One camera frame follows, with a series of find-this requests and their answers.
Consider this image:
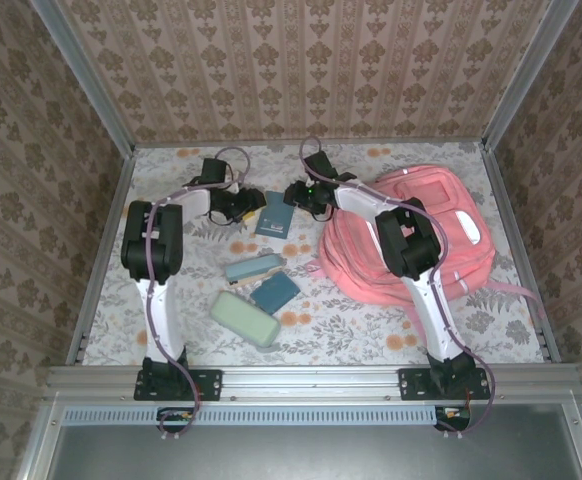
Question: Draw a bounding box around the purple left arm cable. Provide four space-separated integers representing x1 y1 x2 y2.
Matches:
140 146 252 444

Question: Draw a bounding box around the aluminium left frame post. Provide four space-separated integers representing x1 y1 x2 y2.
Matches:
29 0 137 156

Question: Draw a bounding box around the small blue notebook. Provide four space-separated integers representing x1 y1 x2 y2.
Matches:
255 189 296 240

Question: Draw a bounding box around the dark blue fabric pouch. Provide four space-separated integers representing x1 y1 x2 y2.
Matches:
249 270 301 316

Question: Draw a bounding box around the grey metal panel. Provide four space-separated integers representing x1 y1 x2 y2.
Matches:
45 424 582 480

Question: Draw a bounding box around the pale green pencil case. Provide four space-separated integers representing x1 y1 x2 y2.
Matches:
209 290 281 347

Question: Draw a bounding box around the aluminium frame post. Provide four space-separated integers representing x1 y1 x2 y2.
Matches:
29 0 137 156
481 0 580 151

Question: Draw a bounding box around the aluminium right table edge rail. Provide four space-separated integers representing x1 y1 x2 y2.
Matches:
479 142 562 364

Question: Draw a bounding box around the pink school backpack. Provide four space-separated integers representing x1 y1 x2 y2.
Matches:
308 166 543 341

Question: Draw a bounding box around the white slotted cable duct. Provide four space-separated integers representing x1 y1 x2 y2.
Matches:
63 405 437 426

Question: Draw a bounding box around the light blue pencil box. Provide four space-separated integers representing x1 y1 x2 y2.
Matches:
224 253 281 287

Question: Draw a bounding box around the aluminium left table edge rail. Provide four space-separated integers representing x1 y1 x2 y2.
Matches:
65 147 137 366

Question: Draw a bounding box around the floral patterned table cover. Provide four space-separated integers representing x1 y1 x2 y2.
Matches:
83 141 547 366

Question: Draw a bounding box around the aluminium right frame post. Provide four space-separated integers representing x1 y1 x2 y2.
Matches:
481 0 580 151

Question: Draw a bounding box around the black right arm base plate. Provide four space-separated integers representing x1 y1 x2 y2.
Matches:
398 368 492 401

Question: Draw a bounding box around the black connector box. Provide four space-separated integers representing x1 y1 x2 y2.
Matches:
156 407 200 434
434 405 472 432

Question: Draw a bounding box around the aluminium table edge rail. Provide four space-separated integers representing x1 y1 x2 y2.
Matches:
65 147 137 366
479 142 562 364
133 134 487 149

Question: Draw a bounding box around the aluminium mounting rail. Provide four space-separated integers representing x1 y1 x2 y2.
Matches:
45 364 580 401

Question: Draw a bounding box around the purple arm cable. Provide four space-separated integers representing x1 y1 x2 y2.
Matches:
298 136 497 441
140 146 252 444

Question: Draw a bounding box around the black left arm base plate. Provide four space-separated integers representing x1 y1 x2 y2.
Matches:
134 368 222 401

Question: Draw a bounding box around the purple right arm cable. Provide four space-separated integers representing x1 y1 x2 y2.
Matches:
298 136 497 441

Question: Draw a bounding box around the aluminium rear table edge rail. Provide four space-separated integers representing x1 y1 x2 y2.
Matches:
133 134 487 149

